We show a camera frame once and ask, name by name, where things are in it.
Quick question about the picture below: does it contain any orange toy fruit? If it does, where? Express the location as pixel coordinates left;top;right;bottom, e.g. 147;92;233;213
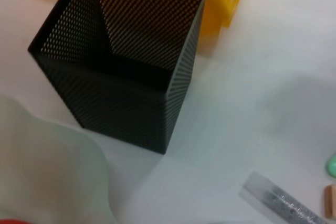
0;217;23;224

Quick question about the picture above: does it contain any black mesh pen holder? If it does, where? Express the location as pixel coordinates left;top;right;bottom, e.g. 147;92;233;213
27;0;208;156

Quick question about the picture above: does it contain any grey glitter pen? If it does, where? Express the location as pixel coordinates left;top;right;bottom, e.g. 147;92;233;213
238;171;334;224

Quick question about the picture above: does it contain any beige eraser with barcode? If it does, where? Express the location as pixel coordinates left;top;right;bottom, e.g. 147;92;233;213
323;185;336;216

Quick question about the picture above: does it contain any yellow plastic storage bin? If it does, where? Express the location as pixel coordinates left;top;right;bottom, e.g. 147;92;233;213
13;0;251;38

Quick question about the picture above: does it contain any pale green wavy glass bowl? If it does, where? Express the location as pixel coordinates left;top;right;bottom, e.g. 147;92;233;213
0;95;111;224

